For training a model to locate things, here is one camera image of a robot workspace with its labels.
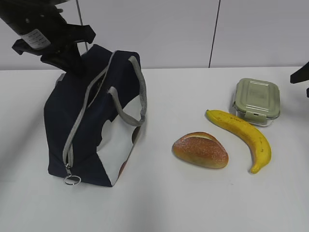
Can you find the navy insulated lunch bag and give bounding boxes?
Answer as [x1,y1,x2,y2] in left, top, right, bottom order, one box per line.
[43,45,147,187]

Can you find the green lid glass container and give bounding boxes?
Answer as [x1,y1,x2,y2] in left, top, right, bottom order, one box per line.
[232,78,281,127]

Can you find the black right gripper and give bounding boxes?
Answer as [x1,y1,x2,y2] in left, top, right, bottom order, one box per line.
[290,62,309,84]

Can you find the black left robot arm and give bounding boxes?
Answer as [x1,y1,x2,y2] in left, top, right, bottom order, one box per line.
[0,0,96,76]

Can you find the brown bread loaf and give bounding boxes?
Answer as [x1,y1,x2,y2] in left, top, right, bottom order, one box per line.
[172,131,229,169]

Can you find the yellow banana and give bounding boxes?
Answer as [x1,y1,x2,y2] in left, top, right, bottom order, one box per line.
[206,110,272,174]

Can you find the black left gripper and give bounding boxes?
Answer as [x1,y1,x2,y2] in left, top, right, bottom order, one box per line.
[11,16,96,76]

